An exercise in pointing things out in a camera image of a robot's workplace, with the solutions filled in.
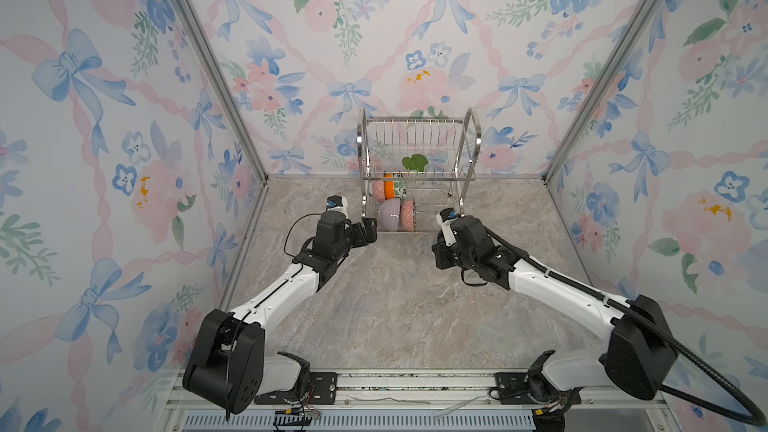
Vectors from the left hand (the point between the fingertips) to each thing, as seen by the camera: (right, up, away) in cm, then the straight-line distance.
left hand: (366, 220), depth 85 cm
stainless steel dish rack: (+31, +27, +29) cm, 50 cm away
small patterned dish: (+12, +2, +7) cm, 15 cm away
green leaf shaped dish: (+14, +17, +1) cm, 22 cm away
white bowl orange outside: (+7, +10, +13) cm, 18 cm away
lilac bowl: (+7, +2, +8) cm, 10 cm away
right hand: (+19, -7, -1) cm, 20 cm away
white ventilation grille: (+1, -47, -15) cm, 49 cm away
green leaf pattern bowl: (+11, +10, +24) cm, 28 cm away
